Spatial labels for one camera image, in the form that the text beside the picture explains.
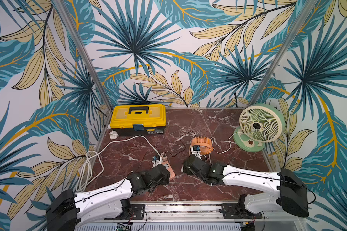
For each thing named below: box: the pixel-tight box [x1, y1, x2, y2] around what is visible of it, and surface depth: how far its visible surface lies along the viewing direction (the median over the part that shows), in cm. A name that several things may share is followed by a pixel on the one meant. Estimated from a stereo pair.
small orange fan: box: [190, 136, 214, 155], surface depth 88 cm
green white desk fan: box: [233, 103, 286, 153], surface depth 84 cm
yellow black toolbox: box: [109, 104, 167, 137], surface depth 94 cm
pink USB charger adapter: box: [160, 152, 168, 162], surface depth 87 cm
